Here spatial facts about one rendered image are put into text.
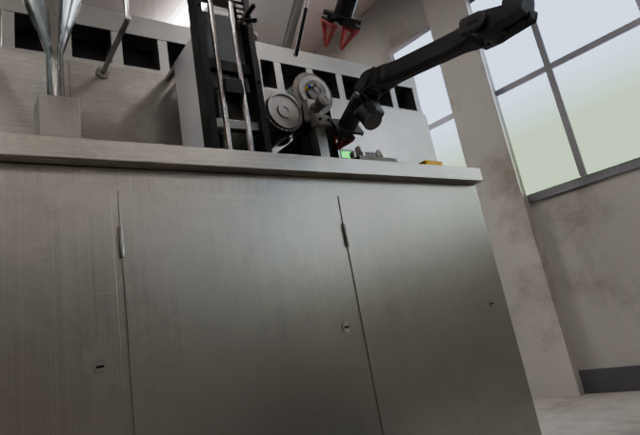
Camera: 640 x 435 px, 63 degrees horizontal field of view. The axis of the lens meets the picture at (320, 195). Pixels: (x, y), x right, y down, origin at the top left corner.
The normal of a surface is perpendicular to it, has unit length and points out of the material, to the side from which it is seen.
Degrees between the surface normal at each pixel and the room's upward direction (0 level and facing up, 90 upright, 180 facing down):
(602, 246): 90
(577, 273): 90
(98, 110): 90
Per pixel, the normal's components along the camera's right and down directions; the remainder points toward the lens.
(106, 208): 0.55, -0.32
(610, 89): -0.74, -0.06
